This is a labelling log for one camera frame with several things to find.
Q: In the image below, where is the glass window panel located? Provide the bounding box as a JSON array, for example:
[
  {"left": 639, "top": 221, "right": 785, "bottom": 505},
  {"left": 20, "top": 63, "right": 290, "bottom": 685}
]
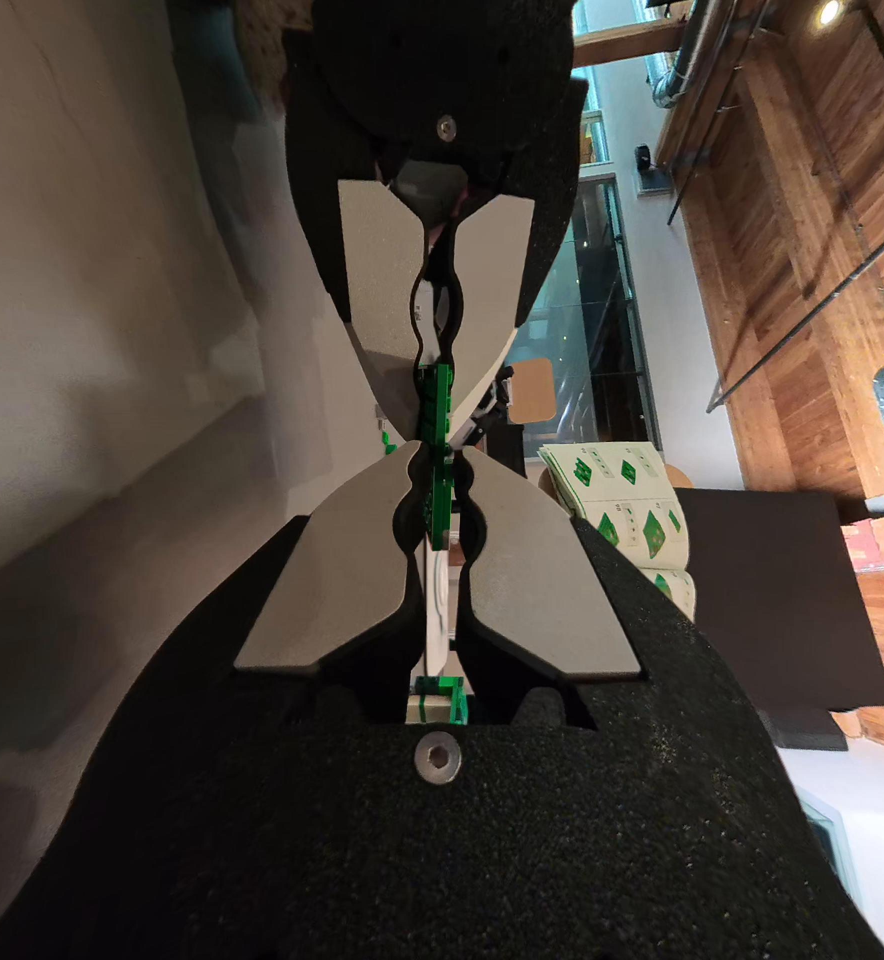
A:
[{"left": 524, "top": 176, "right": 662, "bottom": 451}]

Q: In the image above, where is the red cardboard box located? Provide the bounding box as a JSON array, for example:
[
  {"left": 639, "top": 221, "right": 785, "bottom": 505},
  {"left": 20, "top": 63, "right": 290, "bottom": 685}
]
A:
[{"left": 839, "top": 510, "right": 884, "bottom": 575}]

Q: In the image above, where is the lego instruction booklet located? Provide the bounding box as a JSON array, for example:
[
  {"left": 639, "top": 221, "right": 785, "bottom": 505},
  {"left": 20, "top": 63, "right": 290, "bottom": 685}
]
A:
[{"left": 538, "top": 442, "right": 697, "bottom": 620}]

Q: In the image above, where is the black rectangular mat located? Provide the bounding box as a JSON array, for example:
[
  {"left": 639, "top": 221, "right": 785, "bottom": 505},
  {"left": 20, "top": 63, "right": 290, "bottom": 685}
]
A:
[{"left": 674, "top": 487, "right": 884, "bottom": 714}]

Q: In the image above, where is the black metal ceiling rail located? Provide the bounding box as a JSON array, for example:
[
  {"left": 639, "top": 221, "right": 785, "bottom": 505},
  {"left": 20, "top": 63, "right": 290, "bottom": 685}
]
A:
[{"left": 704, "top": 210, "right": 884, "bottom": 414}]

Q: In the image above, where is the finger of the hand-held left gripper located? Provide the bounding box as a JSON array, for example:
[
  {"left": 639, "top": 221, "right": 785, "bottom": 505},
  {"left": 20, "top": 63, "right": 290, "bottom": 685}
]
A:
[
  {"left": 337, "top": 180, "right": 428, "bottom": 444},
  {"left": 442, "top": 193, "right": 538, "bottom": 440}
]

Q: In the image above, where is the white fixture with green parts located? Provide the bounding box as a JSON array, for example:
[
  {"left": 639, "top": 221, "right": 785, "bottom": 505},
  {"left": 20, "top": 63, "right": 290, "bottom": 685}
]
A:
[{"left": 410, "top": 675, "right": 469, "bottom": 725}]

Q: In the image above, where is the tan backrest chair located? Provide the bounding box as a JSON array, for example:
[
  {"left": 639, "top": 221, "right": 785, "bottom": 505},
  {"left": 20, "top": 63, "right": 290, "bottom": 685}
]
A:
[{"left": 498, "top": 358, "right": 557, "bottom": 451}]

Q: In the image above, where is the green lego plate assembly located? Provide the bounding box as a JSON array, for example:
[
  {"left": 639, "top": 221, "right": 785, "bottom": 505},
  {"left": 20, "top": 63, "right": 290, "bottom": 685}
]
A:
[{"left": 415, "top": 363, "right": 460, "bottom": 550}]

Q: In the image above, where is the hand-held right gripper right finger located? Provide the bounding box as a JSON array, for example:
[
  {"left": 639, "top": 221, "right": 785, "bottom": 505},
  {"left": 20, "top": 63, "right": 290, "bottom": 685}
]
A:
[{"left": 453, "top": 447, "right": 642, "bottom": 684}]

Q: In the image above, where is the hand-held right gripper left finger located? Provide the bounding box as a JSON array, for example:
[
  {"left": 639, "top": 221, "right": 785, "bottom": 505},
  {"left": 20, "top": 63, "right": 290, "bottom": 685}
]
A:
[{"left": 233, "top": 441, "right": 426, "bottom": 676}]

